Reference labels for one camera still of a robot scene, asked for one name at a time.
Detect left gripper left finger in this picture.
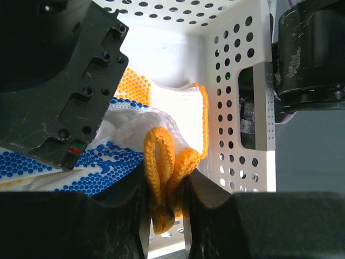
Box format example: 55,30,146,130
1,165,148,258

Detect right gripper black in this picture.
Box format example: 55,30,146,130
1,1,129,171

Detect yellow dotted white glove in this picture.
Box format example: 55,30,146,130
114,67,209,159

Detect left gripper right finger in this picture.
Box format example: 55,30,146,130
183,171,344,258

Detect white perforated storage basket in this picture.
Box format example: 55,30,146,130
91,0,277,259

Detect blue dotted glove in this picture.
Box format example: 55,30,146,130
0,97,202,235

